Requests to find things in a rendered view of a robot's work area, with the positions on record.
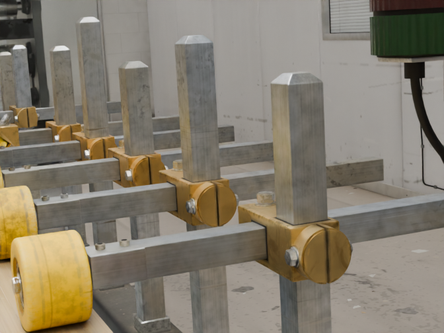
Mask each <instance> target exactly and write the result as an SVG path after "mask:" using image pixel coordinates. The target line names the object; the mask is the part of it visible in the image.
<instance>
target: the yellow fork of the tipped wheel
mask: <svg viewBox="0 0 444 333"><path fill-rule="evenodd" d="M11 118H12V117H10V116H9V115H8V114H5V115H4V116H3V118H2V119H1V121H0V137H2V138H3V139H4V140H6V141H7V146H6V147H9V146H10V145H11V144H12V145H11V146H10V147H18V146H20V142H19V129H18V126H17V125H15V124H9V120H10V119H11Z"/></svg>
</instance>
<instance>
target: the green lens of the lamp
mask: <svg viewBox="0 0 444 333"><path fill-rule="evenodd" d="M369 20H370V47H371V55H372V56H408V55H425V54H444V13H428V14H416V15H393V16H381V17H369Z"/></svg>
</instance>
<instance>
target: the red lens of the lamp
mask: <svg viewBox="0 0 444 333"><path fill-rule="evenodd" d="M435 7H444V0H369V12H373V11H390V10H401V9H423V8H435Z"/></svg>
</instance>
